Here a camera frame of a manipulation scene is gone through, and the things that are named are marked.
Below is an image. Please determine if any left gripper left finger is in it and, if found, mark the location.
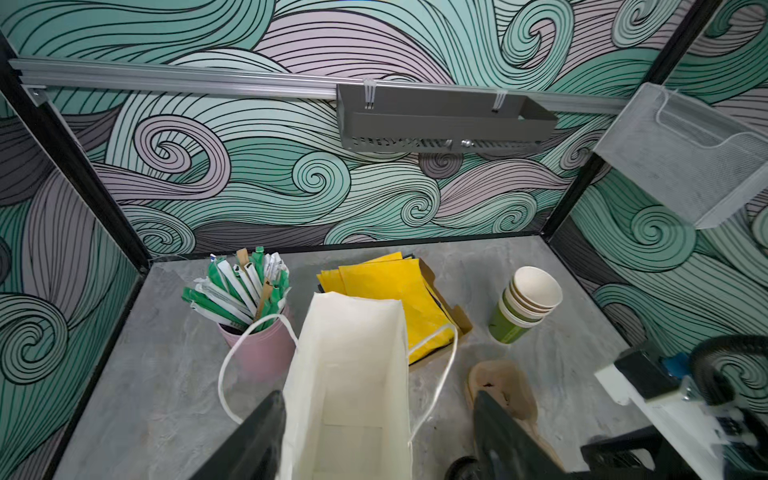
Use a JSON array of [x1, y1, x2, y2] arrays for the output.
[[191, 390, 286, 480]]

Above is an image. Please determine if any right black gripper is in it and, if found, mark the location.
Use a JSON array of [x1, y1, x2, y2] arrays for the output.
[[578, 413, 768, 480]]

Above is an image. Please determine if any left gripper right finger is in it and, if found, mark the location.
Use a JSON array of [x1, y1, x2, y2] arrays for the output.
[[473, 391, 569, 480]]

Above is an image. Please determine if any white paper takeout bag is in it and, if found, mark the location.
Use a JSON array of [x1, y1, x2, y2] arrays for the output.
[[219, 292, 429, 479]]

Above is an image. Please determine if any black coffee lid stack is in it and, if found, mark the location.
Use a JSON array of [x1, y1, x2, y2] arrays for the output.
[[444, 456, 481, 480]]

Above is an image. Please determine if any brown pulp cup carrier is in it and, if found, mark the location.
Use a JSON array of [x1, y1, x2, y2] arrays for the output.
[[467, 360, 564, 470]]

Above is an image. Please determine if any brown cardboard napkin tray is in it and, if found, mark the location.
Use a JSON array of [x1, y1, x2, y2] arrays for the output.
[[409, 259, 473, 371]]

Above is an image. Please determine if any pink cup of stirrers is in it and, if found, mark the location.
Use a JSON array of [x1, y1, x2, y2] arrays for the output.
[[181, 246, 295, 381]]

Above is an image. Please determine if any stack of green paper cups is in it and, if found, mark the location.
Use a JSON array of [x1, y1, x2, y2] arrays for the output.
[[488, 266, 563, 345]]

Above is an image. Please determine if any yellow napkin stack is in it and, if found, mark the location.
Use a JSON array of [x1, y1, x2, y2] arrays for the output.
[[317, 252, 454, 365]]

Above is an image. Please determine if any clear acrylic wall holder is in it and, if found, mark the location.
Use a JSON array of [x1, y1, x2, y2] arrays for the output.
[[595, 83, 767, 230]]

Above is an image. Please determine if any black wall-mounted tray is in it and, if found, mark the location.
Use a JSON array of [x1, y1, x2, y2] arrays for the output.
[[336, 81, 558, 154]]

